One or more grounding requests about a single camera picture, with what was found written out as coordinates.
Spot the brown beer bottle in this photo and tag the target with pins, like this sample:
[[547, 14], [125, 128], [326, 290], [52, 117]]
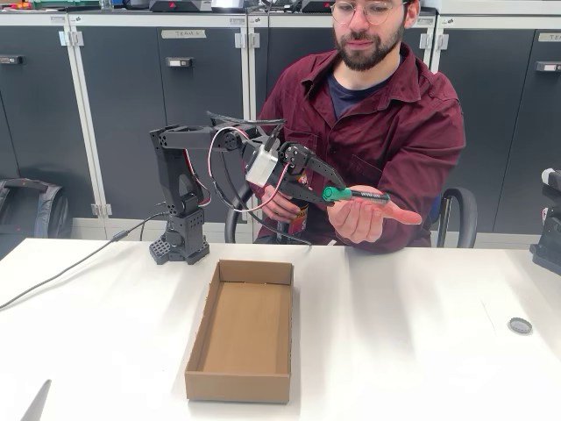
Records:
[[300, 219]]

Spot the green edding marker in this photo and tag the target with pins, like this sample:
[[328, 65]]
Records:
[[364, 196]]

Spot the person's right forearm maroon sleeve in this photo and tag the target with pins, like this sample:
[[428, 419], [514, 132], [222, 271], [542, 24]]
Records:
[[257, 193]]

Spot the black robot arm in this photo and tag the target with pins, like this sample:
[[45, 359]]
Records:
[[173, 175]]

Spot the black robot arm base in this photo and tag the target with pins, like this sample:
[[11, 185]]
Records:
[[550, 245]]

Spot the person's right hand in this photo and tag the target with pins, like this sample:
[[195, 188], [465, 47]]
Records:
[[278, 206]]

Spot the person's left hand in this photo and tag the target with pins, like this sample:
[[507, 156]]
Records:
[[364, 219]]

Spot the bearded man in maroon shirt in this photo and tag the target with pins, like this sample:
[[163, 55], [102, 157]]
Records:
[[385, 123]]

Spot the open cardboard box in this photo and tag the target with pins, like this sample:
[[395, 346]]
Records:
[[245, 324]]

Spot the black office chair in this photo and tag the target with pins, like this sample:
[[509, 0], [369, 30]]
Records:
[[464, 210]]

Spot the round metal glasses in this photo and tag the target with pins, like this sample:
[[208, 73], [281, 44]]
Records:
[[379, 12]]

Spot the tape label team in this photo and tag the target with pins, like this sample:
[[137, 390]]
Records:
[[550, 37], [184, 33]]

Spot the clear drinking glass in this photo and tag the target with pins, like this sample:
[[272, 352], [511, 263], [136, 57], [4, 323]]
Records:
[[107, 4]]

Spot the metal bottle cap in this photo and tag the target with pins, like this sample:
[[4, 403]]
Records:
[[520, 325]]

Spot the dark grey backpack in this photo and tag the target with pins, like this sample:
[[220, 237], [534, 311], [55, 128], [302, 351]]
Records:
[[44, 210]]

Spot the green flat box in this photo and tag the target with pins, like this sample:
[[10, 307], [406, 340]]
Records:
[[66, 3]]

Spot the grey laptop corner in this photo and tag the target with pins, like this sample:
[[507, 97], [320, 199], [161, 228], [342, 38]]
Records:
[[37, 403]]

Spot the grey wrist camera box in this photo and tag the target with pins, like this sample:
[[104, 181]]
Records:
[[260, 166]]

